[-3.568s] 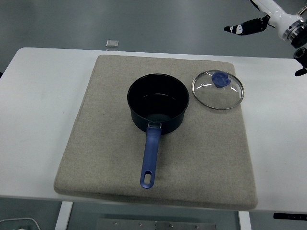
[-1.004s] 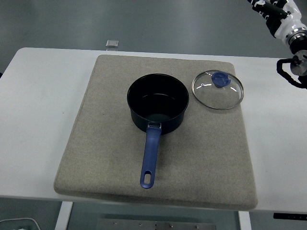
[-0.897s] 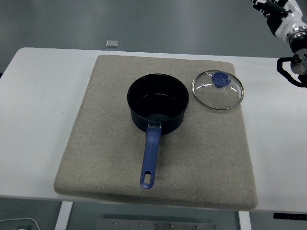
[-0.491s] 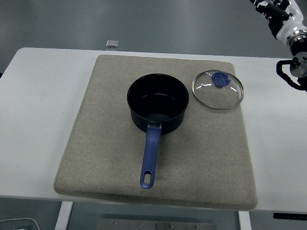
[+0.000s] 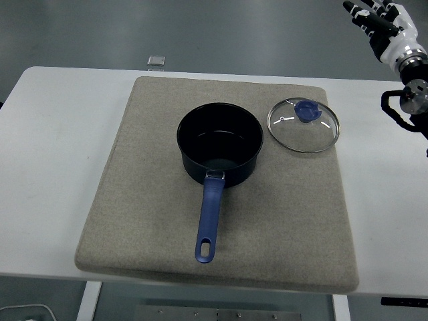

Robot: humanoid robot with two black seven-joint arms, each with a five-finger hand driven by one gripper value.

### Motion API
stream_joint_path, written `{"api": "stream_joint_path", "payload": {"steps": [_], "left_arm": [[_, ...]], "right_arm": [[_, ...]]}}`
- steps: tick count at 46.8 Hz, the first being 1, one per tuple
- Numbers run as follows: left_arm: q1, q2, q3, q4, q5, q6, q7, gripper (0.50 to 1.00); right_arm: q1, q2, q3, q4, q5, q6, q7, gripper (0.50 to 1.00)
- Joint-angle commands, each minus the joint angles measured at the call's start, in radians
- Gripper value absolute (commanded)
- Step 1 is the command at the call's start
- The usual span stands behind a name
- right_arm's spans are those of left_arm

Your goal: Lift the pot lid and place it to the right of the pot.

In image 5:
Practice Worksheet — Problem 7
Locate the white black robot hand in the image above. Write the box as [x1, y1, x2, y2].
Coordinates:
[343, 0, 422, 64]

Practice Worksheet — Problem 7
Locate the glass pot lid blue knob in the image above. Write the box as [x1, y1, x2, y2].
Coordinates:
[267, 97, 342, 154]

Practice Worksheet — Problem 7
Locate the black table control panel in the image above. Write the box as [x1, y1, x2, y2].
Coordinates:
[381, 296, 428, 307]

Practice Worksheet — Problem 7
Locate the white table leg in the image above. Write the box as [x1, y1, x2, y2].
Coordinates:
[76, 280, 103, 321]
[330, 294, 351, 321]

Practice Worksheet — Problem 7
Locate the beige fabric mat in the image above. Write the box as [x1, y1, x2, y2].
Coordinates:
[74, 76, 360, 295]

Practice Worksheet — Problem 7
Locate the grey metal plate with screws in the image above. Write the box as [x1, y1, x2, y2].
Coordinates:
[133, 304, 304, 321]

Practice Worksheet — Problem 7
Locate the dark pot with blue handle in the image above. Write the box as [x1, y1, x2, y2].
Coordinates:
[176, 102, 265, 264]

